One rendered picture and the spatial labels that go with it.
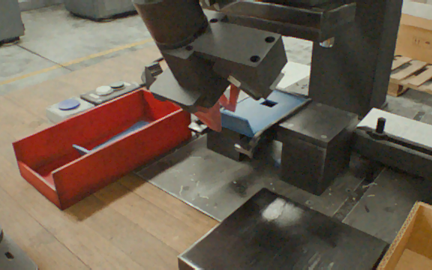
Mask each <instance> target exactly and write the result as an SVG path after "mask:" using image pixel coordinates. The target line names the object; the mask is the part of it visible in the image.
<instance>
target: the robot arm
mask: <svg viewBox="0 0 432 270"><path fill-rule="evenodd" d="M131 1H132V2H133V4H134V6H135V7H136V9H137V13H138V14H139V16H140V18H141V20H142V21H143V23H144V25H145V27H146V28H147V30H148V32H149V34H150V35H151V38H152V39H153V41H154V43H155V45H156V46H157V48H158V50H159V51H160V54H161V55H162V56H163V58H164V60H165V62H166V64H167V65H168V67H167V68H166V70H165V71H164V72H163V73H162V74H161V75H160V76H159V77H158V78H157V79H156V80H155V81H154V83H153V84H152V85H151V86H150V88H149V91H150V92H151V94H152V96H153V97H154V99H157V100H159V101H162V102H164V101H168V102H170V103H172V104H175V105H176V106H178V107H181V109H183V110H184V111H187V112H189V113H191V114H194V115H195V116H196V117H197V118H198V119H199V120H200V121H201V122H204V123H205V124H206V125H207V126H209V127H210V128H211V130H213V131H217V132H221V108H220V103H221V104H222V106H223V107H225V108H226V110H228V111H230V112H232V113H235V112H236V107H237V103H238V99H239V93H240V91H243V92H244V93H246V94H247V95H249V96H250V98H252V99H253V100H254V101H259V100H260V99H261V98H262V99H264V100H267V99H268V97H269V95H270V94H271V93H272V92H273V91H274V90H275V88H276V87H277V86H278V84H279V82H280V81H281V80H282V79H283V78H284V76H285V74H284V73H282V72H281V71H282V70H283V69H284V67H285V66H286V64H287V63H288V58H287V55H286V50H285V47H284V42H283V38H282V34H275V33H274V32H270V31H263V30H259V29H256V28H248V27H245V26H241V25H234V24H230V23H229V20H228V17H227V14H226V13H221V12H217V11H213V10H206V9H203V8H202V5H201V4H200V0H131ZM237 1H239V0H205V3H206V4H207V5H208V6H212V5H214V6H215V7H216V9H217V10H218V11H219V10H221V9H223V8H226V7H228V6H230V5H231V4H233V3H235V2H237ZM229 86H230V89H229V100H227V96H226V95H225V93H224V92H225V91H226V90H227V89H228V88H229ZM219 102H220V103H219ZM10 258H12V259H13V260H9V259H10ZM0 270H39V268H38V267H37V265H36V264H35V263H34V262H33V260H32V259H31V258H30V257H29V256H28V255H27V254H26V253H25V252H24V251H23V250H22V249H21V248H20V247H19V246H18V245H17V244H16V243H15V242H14V241H13V240H12V239H11V237H10V236H9V235H8V234H7V233H6V232H5V231H4V230H3V229H2V226H1V224H0Z"/></svg>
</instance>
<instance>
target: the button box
mask: <svg viewBox="0 0 432 270"><path fill-rule="evenodd" d="M161 60H164V58H163V57H160V58H158V59H156V60H154V61H153V62H159V61H161ZM153 62H151V63H153ZM151 63H150V64H151ZM141 80H142V81H143V83H142V84H139V85H138V83H135V82H128V81H125V80H123V79H119V80H117V81H121V82H123V83H124V86H123V87H121V88H118V89H112V88H111V92H108V93H106V94H98V93H97V92H96V89H97V88H95V89H92V90H90V91H86V92H85V93H82V94H81V95H80V96H79V97H80V99H81V100H84V101H86V102H88V103H90V104H93V105H94V107H97V106H99V105H101V104H105V103H107V102H109V101H111V100H113V99H115V98H118V97H121V96H124V95H127V94H129V93H131V92H135V90H137V89H141V88H143V87H145V86H146V78H145V69H144V70H143V72H142V75H141Z"/></svg>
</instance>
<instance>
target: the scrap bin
mask: <svg viewBox="0 0 432 270"><path fill-rule="evenodd" d="M141 121H144V122H148V123H151V124H148V125H146V126H143V127H141V128H140V129H139V130H136V131H134V132H133V133H129V134H128V135H125V136H123V137H121V138H119V139H116V140H115V141H114V142H111V143H110V144H108V145H105V146H103V147H101V148H99V149H97V150H95V151H93V152H91V153H88V154H86V155H84V156H82V155H81V154H80V153H79V152H78V151H77V150H76V149H75V148H74V147H73V145H76V146H79V147H81V148H83V149H86V150H89V151H91V150H92V149H93V148H94V147H96V146H99V145H100V144H101V143H104V142H106V140H108V139H109V138H111V137H113V136H115V135H116V134H118V133H120V132H122V131H124V130H125V129H128V128H129V127H130V126H132V125H134V124H136V123H137V122H141ZM190 124H191V114H190V113H189V112H187V111H184V110H183V109H181V107H179V106H176V105H175V104H173V103H170V102H168V101H167V100H165V101H164V102H162V101H160V100H157V99H154V97H153V96H152V93H151V92H150V91H149V90H147V89H144V88H140V89H137V90H135V91H133V92H131V93H129V94H126V95H124V96H121V97H117V98H115V99H113V100H111V101H109V102H107V103H104V104H101V105H99V106H96V107H94V108H91V109H88V111H85V112H82V113H80V114H78V115H75V116H72V117H70V118H66V119H65V120H62V121H59V122H56V123H55V124H54V125H52V126H49V127H46V128H44V129H42V130H38V131H37V132H34V133H31V134H29V135H27V136H24V137H22V138H19V139H16V140H15V141H13V142H11V144H12V146H13V151H14V154H15V157H16V161H17V164H18V167H19V172H20V175H21V177H22V178H24V179H25V180H26V181H27V182H29V183H30V184H31V186H33V187H34V188H36V190H37V191H39V192H40V193H41V194H43V195H44V196H45V197H46V198H48V199H49V200H50V201H51V202H52V203H53V204H55V205H56V206H58V207H59V208H60V209H61V210H65V209H66V208H67V207H69V206H72V205H73V204H74V203H78V202H80V201H81V200H84V199H85V198H87V197H89V196H91V195H92V194H93V193H95V192H97V191H99V190H100V189H102V188H105V187H106V186H107V185H110V184H112V182H114V181H116V180H118V179H120V178H121V177H123V176H126V175H127V174H128V173H131V172H133V171H134V170H136V169H138V168H140V167H142V166H144V165H146V164H147V163H148V162H149V161H152V160H154V159H155V158H158V157H160V156H161V155H163V154H165V153H167V152H168V151H170V149H174V148H175V147H176V146H179V145H181V144H182V143H185V142H187V141H188V140H190V139H191V137H192V134H191V131H189V127H188V126H189V125H190Z"/></svg>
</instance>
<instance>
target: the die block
mask: <svg viewBox="0 0 432 270"><path fill-rule="evenodd" d="M356 123H357V122H356ZM356 123H355V124H353V125H352V126H351V128H350V129H349V130H347V131H346V132H345V133H344V134H343V135H342V136H340V137H339V138H338V139H337V140H336V142H334V143H333V144H332V145H331V146H330V147H328V148H327V149H325V148H321V147H319V146H317V145H313V144H310V143H309V142H304V141H301V140H300V139H298V138H295V137H293V136H289V135H286V134H284V133H280V132H277V137H276V138H274V141H276V142H279V143H282V151H281V160H280V178H279V180H281V181H284V182H286V183H289V184H291V185H294V186H296V187H298V188H301V189H303V191H307V192H308V193H310V194H313V195H315V196H317V197H320V195H321V194H322V193H323V192H324V191H325V190H326V188H327V187H328V186H329V185H330V184H331V183H332V182H333V181H334V180H335V179H336V178H337V177H338V176H339V175H340V174H341V173H342V172H343V171H344V170H345V169H346V168H347V167H348V166H349V165H350V158H351V152H352V146H351V139H352V135H353V131H354V130H355V129H356ZM246 136H247V135H244V134H241V133H238V132H235V131H234V130H230V129H229V128H227V127H223V126H221V131H220V132H217V131H215V130H213V131H211V132H209V133H207V148H208V149H209V150H211V151H213V152H217V153H218V154H221V155H224V156H226V157H228V158H231V160H234V161H237V162H240V161H242V160H244V159H245V158H246V157H247V156H248V154H245V153H241V152H240V151H236V147H235V145H236V143H237V142H238V141H240V140H241V139H242V138H244V137H246Z"/></svg>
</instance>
